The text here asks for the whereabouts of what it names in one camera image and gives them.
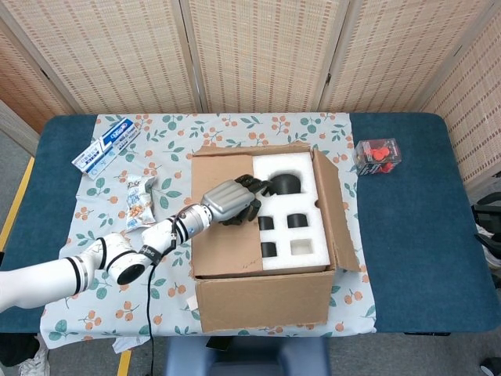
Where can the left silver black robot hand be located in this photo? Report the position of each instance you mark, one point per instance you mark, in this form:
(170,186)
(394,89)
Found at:
(227,199)

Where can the cardboard box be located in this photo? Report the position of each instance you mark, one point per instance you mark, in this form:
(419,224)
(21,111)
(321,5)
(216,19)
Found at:
(258,301)

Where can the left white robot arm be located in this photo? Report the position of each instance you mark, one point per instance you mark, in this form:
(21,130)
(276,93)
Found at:
(47,278)

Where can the black cup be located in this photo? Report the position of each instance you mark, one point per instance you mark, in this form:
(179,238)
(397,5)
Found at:
(269,249)
(298,220)
(266,223)

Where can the black teapot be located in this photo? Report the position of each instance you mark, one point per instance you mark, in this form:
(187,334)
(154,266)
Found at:
(287,184)

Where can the white foam insert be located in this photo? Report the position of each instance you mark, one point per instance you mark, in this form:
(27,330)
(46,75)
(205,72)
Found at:
(282,164)

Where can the crumpled white snack packet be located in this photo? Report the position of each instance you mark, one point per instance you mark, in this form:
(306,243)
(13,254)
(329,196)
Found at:
(139,205)

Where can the small red white box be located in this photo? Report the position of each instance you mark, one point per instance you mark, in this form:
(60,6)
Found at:
(192,303)

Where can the blue white toothpaste box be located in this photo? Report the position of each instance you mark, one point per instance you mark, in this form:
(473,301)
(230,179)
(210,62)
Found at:
(105,149)

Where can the woven bamboo folding screen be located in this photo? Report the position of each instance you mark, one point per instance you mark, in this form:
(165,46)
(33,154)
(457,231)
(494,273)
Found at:
(254,58)

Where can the floral print tablecloth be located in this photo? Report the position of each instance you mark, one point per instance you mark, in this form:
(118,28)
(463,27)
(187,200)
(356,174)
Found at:
(117,305)

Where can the clear box with red items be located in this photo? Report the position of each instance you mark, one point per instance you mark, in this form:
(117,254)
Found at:
(377,156)

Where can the blue grey chair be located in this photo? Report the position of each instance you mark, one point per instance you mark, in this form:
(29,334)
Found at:
(250,360)

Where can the white sneaker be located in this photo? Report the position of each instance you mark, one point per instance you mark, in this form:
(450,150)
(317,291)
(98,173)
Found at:
(35,362)

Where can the dark trouser leg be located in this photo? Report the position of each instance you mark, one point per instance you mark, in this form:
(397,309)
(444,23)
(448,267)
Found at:
(15,350)

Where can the black device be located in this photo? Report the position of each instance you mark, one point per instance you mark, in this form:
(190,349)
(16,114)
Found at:
(489,219)

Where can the dark shoe white sole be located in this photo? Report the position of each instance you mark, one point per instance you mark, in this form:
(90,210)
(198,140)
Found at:
(491,368)

